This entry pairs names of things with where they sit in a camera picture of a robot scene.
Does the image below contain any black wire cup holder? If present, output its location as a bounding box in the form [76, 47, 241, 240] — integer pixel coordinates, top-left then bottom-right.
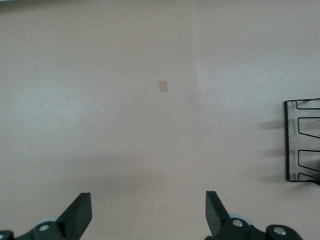
[283, 97, 320, 186]

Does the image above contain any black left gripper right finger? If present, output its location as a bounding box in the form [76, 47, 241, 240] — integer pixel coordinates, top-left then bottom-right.
[205, 191, 266, 240]

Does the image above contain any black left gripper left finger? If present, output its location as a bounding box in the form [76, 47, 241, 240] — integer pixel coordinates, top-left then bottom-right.
[15, 192, 93, 240]

